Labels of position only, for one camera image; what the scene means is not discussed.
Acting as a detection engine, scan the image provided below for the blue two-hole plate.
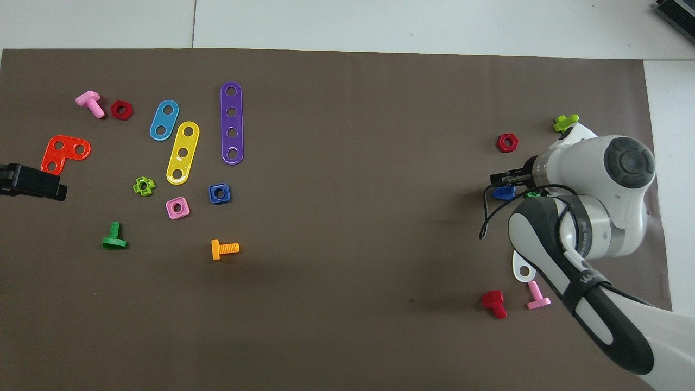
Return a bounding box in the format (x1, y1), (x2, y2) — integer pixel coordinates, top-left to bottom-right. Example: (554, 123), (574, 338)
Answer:
(149, 99), (180, 142)

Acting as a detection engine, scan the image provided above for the pink plastic toy bolt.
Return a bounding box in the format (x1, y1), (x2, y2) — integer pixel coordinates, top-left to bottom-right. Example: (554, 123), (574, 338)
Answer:
(75, 90), (106, 119)
(527, 280), (552, 311)

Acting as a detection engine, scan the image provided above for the brown table mat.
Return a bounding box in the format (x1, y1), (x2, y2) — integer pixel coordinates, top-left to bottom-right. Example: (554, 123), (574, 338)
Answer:
(0, 48), (683, 391)

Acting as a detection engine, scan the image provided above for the white curved five-hole plate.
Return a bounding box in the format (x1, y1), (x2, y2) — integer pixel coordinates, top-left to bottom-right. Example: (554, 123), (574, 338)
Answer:
(512, 250), (539, 283)

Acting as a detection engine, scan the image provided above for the yellow three-hole plate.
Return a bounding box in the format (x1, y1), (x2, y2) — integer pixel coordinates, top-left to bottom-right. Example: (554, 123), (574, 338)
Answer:
(166, 121), (200, 186)

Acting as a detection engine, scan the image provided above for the black ribbed device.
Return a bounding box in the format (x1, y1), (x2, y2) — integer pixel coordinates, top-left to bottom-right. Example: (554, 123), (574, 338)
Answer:
(654, 0), (695, 31)

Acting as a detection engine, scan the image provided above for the red plastic toy bolt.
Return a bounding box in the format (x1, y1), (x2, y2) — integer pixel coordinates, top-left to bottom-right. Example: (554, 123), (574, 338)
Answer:
(481, 290), (508, 320)

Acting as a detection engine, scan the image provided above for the pink square toy nut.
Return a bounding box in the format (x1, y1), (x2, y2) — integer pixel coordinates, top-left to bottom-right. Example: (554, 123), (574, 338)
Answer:
(165, 196), (191, 220)

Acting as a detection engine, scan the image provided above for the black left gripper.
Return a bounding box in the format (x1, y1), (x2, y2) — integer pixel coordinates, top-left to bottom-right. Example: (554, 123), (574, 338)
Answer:
(0, 163), (68, 202)

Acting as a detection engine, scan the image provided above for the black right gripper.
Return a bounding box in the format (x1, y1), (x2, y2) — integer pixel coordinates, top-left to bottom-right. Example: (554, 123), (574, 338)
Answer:
(490, 156), (539, 188)

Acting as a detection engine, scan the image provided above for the purple four-hole plate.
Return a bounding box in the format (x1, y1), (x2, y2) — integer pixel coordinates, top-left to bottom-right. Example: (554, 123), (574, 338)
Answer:
(220, 81), (245, 165)

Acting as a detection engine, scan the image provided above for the orange three-hole angle plate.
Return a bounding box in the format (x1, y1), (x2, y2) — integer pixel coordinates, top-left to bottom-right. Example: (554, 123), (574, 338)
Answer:
(41, 135), (92, 178)

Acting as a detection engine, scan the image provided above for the green plastic toy bolt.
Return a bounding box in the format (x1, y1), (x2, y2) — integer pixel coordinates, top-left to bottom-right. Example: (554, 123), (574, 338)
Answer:
(102, 221), (128, 250)

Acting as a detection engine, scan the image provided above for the orange plastic toy bolt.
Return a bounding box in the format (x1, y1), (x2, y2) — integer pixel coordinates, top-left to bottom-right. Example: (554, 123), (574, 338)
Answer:
(211, 239), (240, 261)

